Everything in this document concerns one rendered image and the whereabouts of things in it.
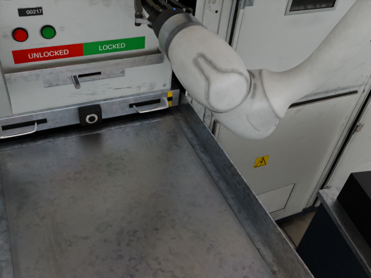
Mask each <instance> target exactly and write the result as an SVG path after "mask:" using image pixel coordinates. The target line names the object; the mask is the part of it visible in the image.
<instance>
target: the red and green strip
mask: <svg viewBox="0 0 371 278"><path fill-rule="evenodd" d="M144 48H145V36H142V37H136V38H126V39H116V40H106V41H96V42H86V43H80V44H70V45H60V46H50V47H41V48H34V49H25V50H15V51H12V54H13V59H14V64H19V63H28V62H37V61H46V60H55V59H60V58H69V57H78V56H87V55H96V54H105V53H110V52H119V51H128V50H137V49H144Z"/></svg>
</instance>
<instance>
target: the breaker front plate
mask: <svg viewBox="0 0 371 278"><path fill-rule="evenodd" d="M35 7H42V9H43V15H33V16H26V17H19V14H18V9H21V8H35ZM44 25H52V26H53V27H54V28H55V30H56V35H55V36H54V37H53V38H52V39H45V38H43V37H42V36H41V33H40V30H41V28H42V27H43V26H44ZM18 27H21V28H24V29H26V30H27V32H28V35H29V36H28V38H27V40H25V41H23V42H19V41H16V40H14V39H13V37H12V31H13V30H14V29H15V28H18ZM142 36H145V48H144V49H137V50H128V51H119V52H110V53H105V54H96V55H87V56H78V57H69V58H60V59H55V60H46V61H37V62H28V63H19V64H14V59H13V54H12V51H15V50H25V49H34V48H41V47H50V46H60V45H70V44H80V43H86V42H96V41H106V40H116V39H126V38H136V37H142ZM157 47H160V46H159V43H158V38H157V37H156V35H155V33H154V31H153V29H151V28H149V27H148V26H147V24H141V25H140V26H135V8H134V0H0V59H1V64H2V68H3V72H4V73H12V72H20V71H28V70H36V69H42V68H50V67H59V66H67V65H76V64H81V63H89V62H98V61H106V60H114V59H120V58H128V57H136V56H145V55H153V54H157ZM171 69H172V65H171V63H170V62H169V60H168V58H167V56H166V55H165V54H164V62H163V63H159V64H155V65H147V66H139V67H131V68H123V69H115V70H111V71H103V72H101V74H95V75H91V76H83V77H78V81H79V83H80V85H81V87H80V89H76V88H75V86H74V83H73V81H72V80H71V79H70V78H69V76H67V77H59V78H52V79H43V80H39V81H31V82H23V83H15V84H8V85H7V87H8V91H9V96H10V101H11V105H12V114H18V113H24V112H29V111H35V110H41V109H48V108H54V107H59V106H65V105H72V104H78V103H85V102H89V101H95V100H102V99H109V98H115V97H122V96H126V95H132V94H139V93H145V92H152V91H156V90H163V89H169V88H170V82H171Z"/></svg>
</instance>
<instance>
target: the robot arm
mask: <svg viewBox="0 0 371 278"><path fill-rule="evenodd" d="M134 8H135V26H140V25H141V24H147V26H148V27H149V28H151V29H153V31H154V33H155V35H156V37H157V38H158V43H159V46H160V48H161V50H162V51H163V52H164V54H165V55H166V56H167V58H168V60H169V62H170V63H171V65H172V69H173V71H174V73H175V75H176V77H177V78H178V80H179V81H180V83H181V84H182V86H183V87H184V88H185V90H186V91H187V92H188V93H189V94H190V96H191V97H192V98H193V99H194V100H195V101H196V102H198V103H199V104H200V105H202V106H204V107H206V108H208V109H209V110H210V112H211V114H212V115H213V117H214V118H216V119H217V121H218V122H219V123H221V124H222V125H223V126H224V127H225V128H227V129H228V130H229V131H231V132H232V133H234V134H235V135H237V136H238V137H241V138H244V139H247V140H261V139H263V138H266V137H267V136H269V135H270V134H271V133H272V132H273V131H274V130H275V128H276V126H277V124H278V121H279V119H281V118H282V117H284V116H285V113H286V111H287V109H288V107H289V106H290V105H291V104H292V103H293V102H295V101H297V100H298V99H300V98H302V97H304V96H306V95H307V94H309V93H311V92H312V91H314V90H315V89H317V88H318V87H319V86H321V85H323V84H324V83H325V82H326V81H327V80H329V79H330V78H331V77H332V76H333V75H334V74H335V73H337V72H338V71H339V70H340V69H341V68H342V67H343V66H344V65H345V64H346V63H347V62H348V61H349V60H350V59H351V58H352V57H353V56H355V55H356V54H357V53H358V52H359V51H360V50H361V49H362V48H363V47H364V46H365V45H366V44H367V43H369V42H370V41H371V0H356V2H355V3H354V4H353V6H351V7H350V9H349V10H348V11H347V13H346V14H345V15H344V16H343V17H342V19H341V20H340V21H339V22H338V23H337V24H336V26H335V27H334V28H333V29H332V30H331V32H330V33H329V34H328V35H327V36H326V37H325V39H324V40H323V41H322V43H321V44H320V45H319V46H318V47H317V48H316V50H315V51H314V52H313V53H312V54H311V55H310V56H309V57H308V58H307V59H306V60H305V61H303V62H302V63H300V64H299V65H297V66H295V67H293V68H291V69H289V70H286V71H282V72H273V71H270V70H268V69H266V68H263V69H246V67H245V64H244V62H243V60H242V58H241V57H240V56H239V55H238V53H237V52H236V51H235V50H234V49H233V48H232V47H231V46H230V45H229V44H228V43H227V42H226V41H225V40H224V39H223V38H221V37H220V36H219V35H218V34H216V33H215V32H213V31H211V30H208V29H207V28H206V27H205V26H204V25H203V24H202V23H201V22H200V21H199V20H198V19H197V18H196V17H195V16H193V15H192V14H193V9H192V8H189V7H186V6H184V5H183V4H181V3H179V2H178V1H177V0H167V3H166V0H134ZM143 9H144V10H145V11H146V12H147V13H148V15H149V17H148V18H147V17H146V16H145V13H144V12H143Z"/></svg>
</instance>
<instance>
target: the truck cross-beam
mask: <svg viewBox="0 0 371 278"><path fill-rule="evenodd" d="M179 90H180V89H179V88H178V86H177V85H176V83H175V82H174V81H171V88H169V89H163V90H156V91H152V92H145V93H139V94H132V95H126V96H122V97H115V98H109V99H102V100H95V101H89V102H85V103H78V104H72V105H65V106H59V107H54V108H48V109H41V110H35V111H29V112H24V113H18V114H12V115H11V116H4V117H0V123H1V127H2V131H3V134H4V135H10V134H14V133H20V132H25V131H31V130H33V129H34V121H37V122H38V129H37V131H40V130H46V129H51V128H55V127H61V126H67V125H73V124H79V123H80V120H79V114H78V108H81V107H85V106H92V105H98V104H99V105H100V106H101V108H102V119H106V118H109V117H115V116H121V115H127V114H133V113H138V112H137V111H136V110H135V109H134V108H133V106H132V105H133V104H135V106H136V107H137V108H138V109H139V110H147V109H153V108H159V107H160V101H161V93H165V92H172V97H168V98H167V99H168V101H172V104H171V106H176V105H178V101H179Z"/></svg>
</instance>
